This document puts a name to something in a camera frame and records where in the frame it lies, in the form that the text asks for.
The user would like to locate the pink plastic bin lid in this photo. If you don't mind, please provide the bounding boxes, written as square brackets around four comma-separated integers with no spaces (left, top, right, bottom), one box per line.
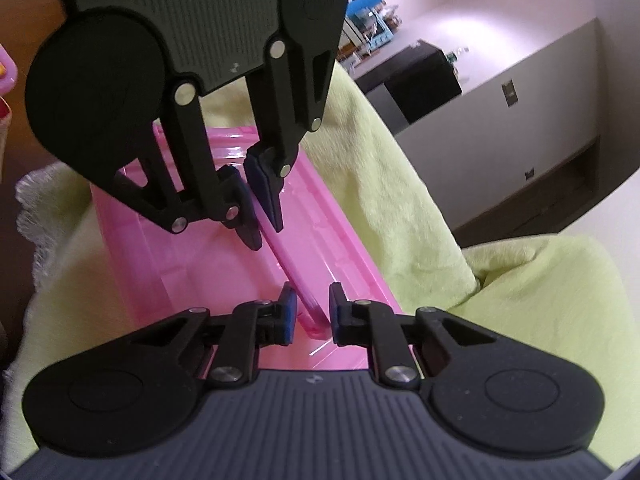
[92,154,400,370]

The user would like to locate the pink plastic bin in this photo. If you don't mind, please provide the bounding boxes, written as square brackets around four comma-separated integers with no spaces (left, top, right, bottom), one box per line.
[0,44,17,96]

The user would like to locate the cluttered side table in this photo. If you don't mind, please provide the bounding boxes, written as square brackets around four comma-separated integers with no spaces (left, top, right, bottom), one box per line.
[336,0,401,66]

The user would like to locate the white lace cloth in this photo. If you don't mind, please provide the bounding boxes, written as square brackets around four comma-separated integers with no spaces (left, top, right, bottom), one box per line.
[15,162,63,290]

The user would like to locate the black cabinet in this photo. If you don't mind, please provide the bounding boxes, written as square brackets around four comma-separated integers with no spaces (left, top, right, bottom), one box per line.
[355,40,462,136]

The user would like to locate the green covered sofa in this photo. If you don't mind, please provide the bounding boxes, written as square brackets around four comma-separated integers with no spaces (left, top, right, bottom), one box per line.
[1,68,639,472]

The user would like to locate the white refrigerator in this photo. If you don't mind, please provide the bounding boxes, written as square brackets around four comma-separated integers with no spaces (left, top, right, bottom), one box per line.
[396,21,600,229]

